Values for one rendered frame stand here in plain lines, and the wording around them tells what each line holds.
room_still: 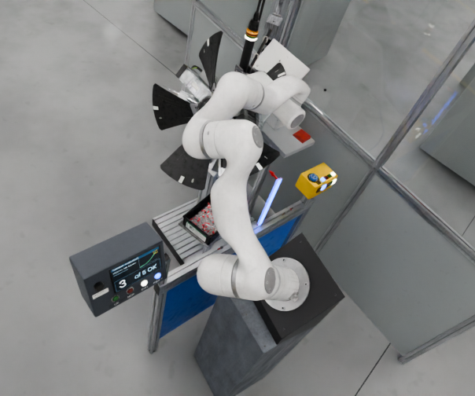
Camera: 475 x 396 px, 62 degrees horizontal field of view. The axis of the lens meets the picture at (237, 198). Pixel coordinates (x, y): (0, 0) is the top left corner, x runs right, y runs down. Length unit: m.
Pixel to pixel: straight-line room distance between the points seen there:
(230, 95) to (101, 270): 0.62
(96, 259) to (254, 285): 0.48
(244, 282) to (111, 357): 1.47
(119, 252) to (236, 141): 0.51
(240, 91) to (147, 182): 2.01
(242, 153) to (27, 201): 2.19
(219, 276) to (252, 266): 0.11
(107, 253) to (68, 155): 2.02
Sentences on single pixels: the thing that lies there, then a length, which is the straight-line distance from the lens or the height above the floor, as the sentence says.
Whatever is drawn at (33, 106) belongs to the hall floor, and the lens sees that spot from 3.65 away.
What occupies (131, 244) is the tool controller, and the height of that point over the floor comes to 1.25.
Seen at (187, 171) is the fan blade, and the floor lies 0.98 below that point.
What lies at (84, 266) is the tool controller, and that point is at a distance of 1.25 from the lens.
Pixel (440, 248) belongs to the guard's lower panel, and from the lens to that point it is 2.22.
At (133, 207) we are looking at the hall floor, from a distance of 2.89.
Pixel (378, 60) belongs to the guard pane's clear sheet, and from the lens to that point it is 2.07.
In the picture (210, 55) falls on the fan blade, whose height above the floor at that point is 1.33.
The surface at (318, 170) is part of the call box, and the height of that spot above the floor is 1.07.
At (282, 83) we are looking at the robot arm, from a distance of 1.35.
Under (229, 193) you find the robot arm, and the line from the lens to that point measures 1.04.
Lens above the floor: 2.34
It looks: 50 degrees down
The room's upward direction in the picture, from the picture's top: 19 degrees clockwise
